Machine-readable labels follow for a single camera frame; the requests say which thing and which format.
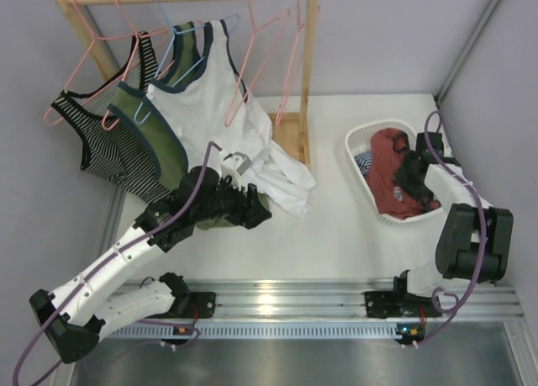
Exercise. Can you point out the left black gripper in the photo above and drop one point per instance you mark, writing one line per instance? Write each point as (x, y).
(246, 207)

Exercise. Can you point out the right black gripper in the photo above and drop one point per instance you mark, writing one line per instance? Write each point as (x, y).
(419, 191)

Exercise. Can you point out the red tank top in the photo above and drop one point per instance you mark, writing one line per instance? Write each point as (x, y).
(389, 146)

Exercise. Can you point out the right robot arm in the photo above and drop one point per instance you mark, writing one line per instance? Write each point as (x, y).
(475, 239)

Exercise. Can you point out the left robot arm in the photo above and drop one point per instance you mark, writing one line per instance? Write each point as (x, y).
(83, 312)

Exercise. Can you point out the black white striped tank top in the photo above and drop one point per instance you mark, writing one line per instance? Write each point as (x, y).
(146, 160)

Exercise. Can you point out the blue striped garment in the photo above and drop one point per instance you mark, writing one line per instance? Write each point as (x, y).
(364, 162)

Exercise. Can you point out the white plastic laundry basket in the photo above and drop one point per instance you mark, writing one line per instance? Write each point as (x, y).
(357, 141)

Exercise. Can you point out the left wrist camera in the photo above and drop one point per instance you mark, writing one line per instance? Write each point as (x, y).
(233, 164)

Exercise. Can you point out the aluminium mounting rail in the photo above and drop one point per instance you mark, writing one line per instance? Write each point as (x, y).
(336, 300)

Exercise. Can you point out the blue wire hanger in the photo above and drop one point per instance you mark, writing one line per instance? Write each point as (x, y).
(168, 54)

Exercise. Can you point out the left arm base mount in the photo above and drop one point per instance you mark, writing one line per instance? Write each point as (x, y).
(199, 304)

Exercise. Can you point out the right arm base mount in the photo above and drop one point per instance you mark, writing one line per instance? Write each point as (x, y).
(386, 304)

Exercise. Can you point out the slotted cable duct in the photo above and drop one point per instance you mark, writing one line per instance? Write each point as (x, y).
(274, 330)

